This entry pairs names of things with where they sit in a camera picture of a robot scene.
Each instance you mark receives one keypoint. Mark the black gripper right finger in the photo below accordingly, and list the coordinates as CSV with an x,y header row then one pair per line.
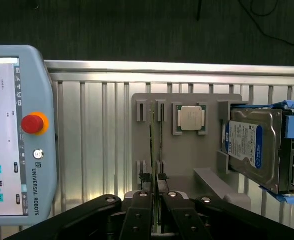
x,y
182,215

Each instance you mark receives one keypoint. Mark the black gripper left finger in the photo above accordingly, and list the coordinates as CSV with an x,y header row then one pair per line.
x,y
137,215

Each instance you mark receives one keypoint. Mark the grey parts rack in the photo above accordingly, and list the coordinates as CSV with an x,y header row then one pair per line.
x,y
187,150

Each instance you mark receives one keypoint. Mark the silver CPU chip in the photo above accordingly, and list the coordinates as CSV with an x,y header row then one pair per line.
x,y
190,118

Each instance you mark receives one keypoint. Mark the hard disk with blue label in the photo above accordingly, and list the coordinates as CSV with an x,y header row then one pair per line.
x,y
254,147

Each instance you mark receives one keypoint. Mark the Universal Robots teach pendant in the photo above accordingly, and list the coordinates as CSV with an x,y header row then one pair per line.
x,y
19,130

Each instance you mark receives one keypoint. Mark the blue disk caddy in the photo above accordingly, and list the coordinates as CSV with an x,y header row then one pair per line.
x,y
293,120

